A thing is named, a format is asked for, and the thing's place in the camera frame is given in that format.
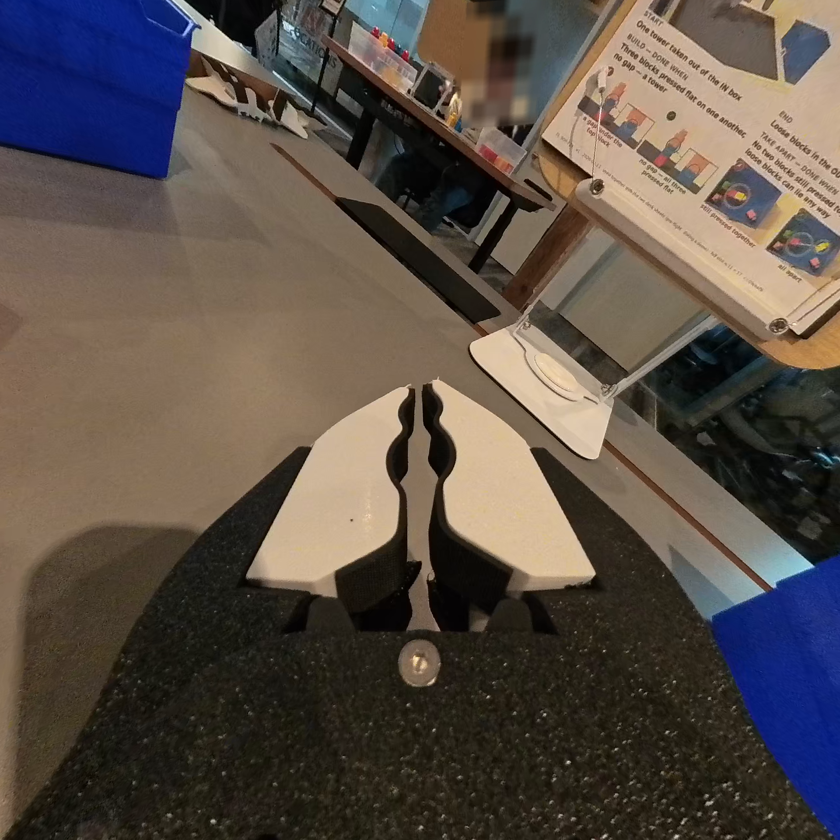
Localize brown wooden beam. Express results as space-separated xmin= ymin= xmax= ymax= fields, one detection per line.
xmin=502 ymin=206 xmax=592 ymax=312

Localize white poster ledge bar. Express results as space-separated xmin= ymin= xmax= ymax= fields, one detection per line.
xmin=574 ymin=177 xmax=791 ymax=342

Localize dark wooden desk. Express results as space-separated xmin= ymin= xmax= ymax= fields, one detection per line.
xmin=320 ymin=36 xmax=557 ymax=275

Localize white instruction poster sheet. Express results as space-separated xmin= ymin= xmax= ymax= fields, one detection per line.
xmin=541 ymin=0 xmax=840 ymax=326

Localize brown cardboard panel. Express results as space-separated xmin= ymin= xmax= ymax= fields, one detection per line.
xmin=416 ymin=0 xmax=490 ymax=83

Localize wooden display board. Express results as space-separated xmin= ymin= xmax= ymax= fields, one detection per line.
xmin=537 ymin=141 xmax=840 ymax=370

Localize black cable slot cover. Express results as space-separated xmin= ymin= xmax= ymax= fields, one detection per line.
xmin=335 ymin=196 xmax=501 ymax=324

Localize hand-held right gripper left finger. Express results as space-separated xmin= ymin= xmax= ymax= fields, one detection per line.
xmin=246 ymin=384 xmax=422 ymax=618

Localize black white patterned object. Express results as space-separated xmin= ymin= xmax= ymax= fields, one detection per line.
xmin=185 ymin=54 xmax=327 ymax=140

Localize clear box colourful items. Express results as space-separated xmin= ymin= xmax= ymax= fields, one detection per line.
xmin=348 ymin=25 xmax=421 ymax=89

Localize blue plastic bin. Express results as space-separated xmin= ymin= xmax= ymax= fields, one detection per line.
xmin=710 ymin=554 xmax=840 ymax=840
xmin=0 ymin=0 xmax=200 ymax=179

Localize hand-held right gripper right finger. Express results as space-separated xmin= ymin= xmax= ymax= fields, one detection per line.
xmin=421 ymin=377 xmax=598 ymax=631

